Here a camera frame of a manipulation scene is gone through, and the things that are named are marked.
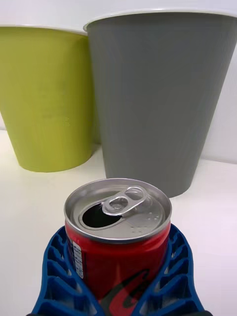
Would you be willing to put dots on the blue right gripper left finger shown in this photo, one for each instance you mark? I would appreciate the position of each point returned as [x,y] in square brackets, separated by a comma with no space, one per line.
[58,279]

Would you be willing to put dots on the red drink can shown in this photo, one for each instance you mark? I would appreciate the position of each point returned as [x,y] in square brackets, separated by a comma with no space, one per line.
[118,259]

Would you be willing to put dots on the yellow-green plastic bin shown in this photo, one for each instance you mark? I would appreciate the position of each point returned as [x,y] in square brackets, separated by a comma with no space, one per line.
[49,98]

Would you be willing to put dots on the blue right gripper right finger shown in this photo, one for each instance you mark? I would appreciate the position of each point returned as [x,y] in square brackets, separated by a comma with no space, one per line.
[176,279]

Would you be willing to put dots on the grey plastic bin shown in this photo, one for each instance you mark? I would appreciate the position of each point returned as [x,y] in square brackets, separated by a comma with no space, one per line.
[158,98]

